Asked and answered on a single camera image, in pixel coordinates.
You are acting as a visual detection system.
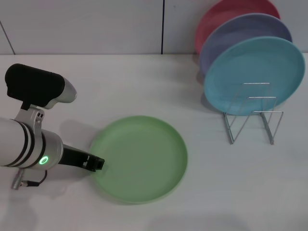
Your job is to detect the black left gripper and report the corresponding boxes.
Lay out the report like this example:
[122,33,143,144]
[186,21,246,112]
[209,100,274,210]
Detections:
[57,143,106,172]

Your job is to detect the green plate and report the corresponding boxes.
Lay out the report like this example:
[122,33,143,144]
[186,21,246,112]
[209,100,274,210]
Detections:
[88,115,188,205]

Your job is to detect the blue plate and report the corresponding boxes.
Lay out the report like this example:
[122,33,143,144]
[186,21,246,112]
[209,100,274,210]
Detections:
[203,36,306,117]

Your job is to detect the red plate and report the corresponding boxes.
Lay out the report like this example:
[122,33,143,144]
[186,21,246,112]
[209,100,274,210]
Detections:
[194,0,281,56]

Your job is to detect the purple plate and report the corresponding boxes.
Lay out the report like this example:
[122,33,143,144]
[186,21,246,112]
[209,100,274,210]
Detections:
[199,13,294,76]

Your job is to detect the black cable with silver plug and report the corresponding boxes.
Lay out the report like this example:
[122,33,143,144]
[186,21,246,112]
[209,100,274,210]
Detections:
[11,169,48,191]

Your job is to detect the silver camera mount bracket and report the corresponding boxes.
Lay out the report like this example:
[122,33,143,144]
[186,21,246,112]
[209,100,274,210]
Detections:
[14,103,46,132]

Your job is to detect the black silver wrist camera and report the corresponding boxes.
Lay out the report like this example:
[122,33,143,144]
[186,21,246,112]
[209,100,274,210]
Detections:
[4,63,78,110]

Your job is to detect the silver wire plate rack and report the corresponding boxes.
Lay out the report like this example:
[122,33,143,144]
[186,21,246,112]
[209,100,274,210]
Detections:
[222,82,284,145]

